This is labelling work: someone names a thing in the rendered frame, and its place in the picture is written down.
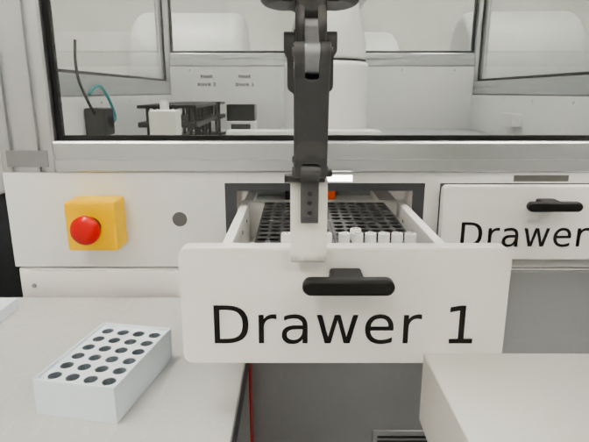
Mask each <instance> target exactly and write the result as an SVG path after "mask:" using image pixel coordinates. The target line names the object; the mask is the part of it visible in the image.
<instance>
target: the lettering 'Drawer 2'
mask: <svg viewBox="0 0 589 442"><path fill-rule="evenodd" d="M466 225H474V226H476V227H477V228H478V230H479V236H478V238H477V240H476V241H475V242H473V243H479V242H480V241H481V238H482V229H481V226H480V225H478V224H476V223H472V222H462V228H461V239H460V243H464V239H465V226H466ZM499 230H500V228H495V229H493V230H492V228H489V231H488V240H487V243H491V237H492V234H493V232H495V231H499ZM506 231H514V232H515V235H507V236H505V237H504V238H503V239H502V241H501V242H502V245H503V246H506V247H509V246H512V245H513V244H514V246H517V243H518V231H517V230H516V229H515V228H507V229H504V232H506ZM549 231H550V228H547V230H546V232H545V234H544V236H543V240H541V235H540V229H539V228H536V229H535V231H534V234H533V236H532V239H531V240H529V229H528V228H525V232H526V239H527V244H528V246H532V244H533V241H534V239H535V236H536V233H537V237H538V242H539V246H543V245H544V242H545V240H546V238H547V236H548V233H549ZM560 231H567V232H568V236H557V235H558V233H559V232H560ZM583 231H589V228H585V229H583V230H582V231H581V228H578V235H577V241H576V246H579V241H580V235H581V233H582V232H583ZM507 238H514V242H513V243H512V244H509V245H508V244H506V243H505V240H506V239H507ZM570 238H571V231H570V230H569V229H567V228H560V229H558V230H557V231H556V232H555V234H554V237H553V241H554V244H555V245H556V246H561V247H564V246H568V245H569V244H570V243H568V244H563V245H561V244H558V243H557V239H570Z"/></svg>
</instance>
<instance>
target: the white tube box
mask: <svg viewBox="0 0 589 442"><path fill-rule="evenodd" d="M172 358H173V352H172V339H171V328H162V327H152V326H143V325H133V324H114V323H102V324H100V325H99V326H98V327H97V328H95V329H94V330H93V331H92V332H91V333H90V334H89V335H87V336H86V337H85V338H83V339H82V340H81V341H79V342H78V343H77V344H76V345H74V346H73V347H72V348H70V349H69V350H68V351H67V352H65V353H64V354H62V355H61V356H60V357H59V358H58V359H57V360H56V361H54V362H53V363H52V364H51V365H49V366H48V367H46V368H45V369H44V370H43V371H41V372H40V373H39V374H37V375H36V376H35V377H34V378H32V384H33V390H34V396H35V403H36V410H37V414H40V415H48V416H55V417H67V418H74V419H81V420H89V421H95V422H102V423H109V424H118V423H119V422H120V420H121V419H122V418H123V417H124V415H125V414H126V413H127V412H128V411H129V409H130V408H131V407H132V406H133V404H134V403H135V402H136V401H137V400H138V399H139V398H140V397H141V396H142V394H143V393H144V392H145V391H146V389H147V388H148V387H149V386H150V385H151V384H152V382H153V381H154V380H155V379H156V377H157V376H158V375H159V374H160V372H161V371H162V370H163V369H164V368H165V366H166V365H167V364H168V363H169V361H170V360H171V359H172Z"/></svg>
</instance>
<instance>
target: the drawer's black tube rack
mask: <svg viewBox="0 0 589 442"><path fill-rule="evenodd" d="M352 227H358V228H360V229H361V232H363V234H364V237H363V241H365V233H366V232H376V234H377V238H376V241H378V234H379V232H389V233H390V241H391V234H392V232H402V233H403V241H402V242H404V237H405V232H407V231H406V229H405V228H404V227H403V226H402V224H401V223H400V222H399V220H398V219H397V218H396V217H395V215H394V214H393V213H392V212H391V211H390V210H389V209H388V208H387V206H386V205H385V204H384V203H328V209H327V232H331V233H332V241H333V242H335V243H336V242H337V241H338V234H339V233H340V232H349V233H350V229H351V228H352ZM282 232H290V203H265V205H264V209H263V211H262V215H261V219H260V221H259V228H258V230H257V234H256V238H255V240H254V241H265V242H270V241H280V235H281V233H282Z"/></svg>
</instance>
